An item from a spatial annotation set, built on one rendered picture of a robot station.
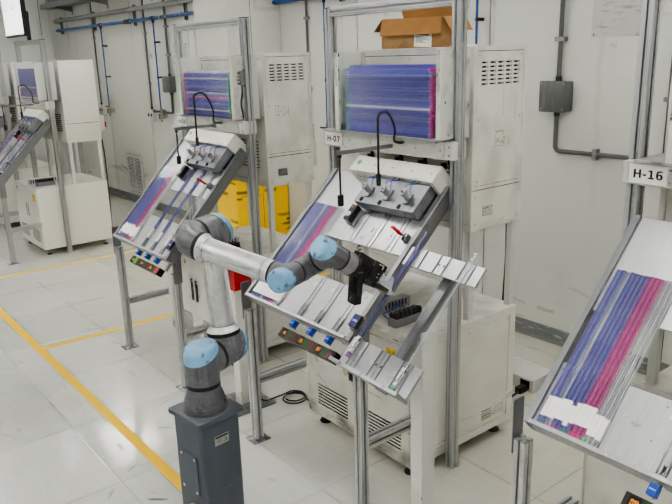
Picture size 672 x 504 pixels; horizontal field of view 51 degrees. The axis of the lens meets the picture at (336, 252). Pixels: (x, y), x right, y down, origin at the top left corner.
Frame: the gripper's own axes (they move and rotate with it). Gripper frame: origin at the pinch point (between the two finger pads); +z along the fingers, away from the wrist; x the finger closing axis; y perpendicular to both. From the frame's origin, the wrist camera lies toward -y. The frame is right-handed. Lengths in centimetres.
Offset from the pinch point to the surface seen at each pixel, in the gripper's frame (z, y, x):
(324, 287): 10.1, -6.1, 44.9
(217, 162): 4, 31, 166
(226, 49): 53, 135, 340
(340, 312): 9.3, -12.3, 28.6
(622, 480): 52, -21, -72
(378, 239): 16.1, 20.0, 35.3
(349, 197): 18, 34, 67
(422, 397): 18.8, -25.8, -16.7
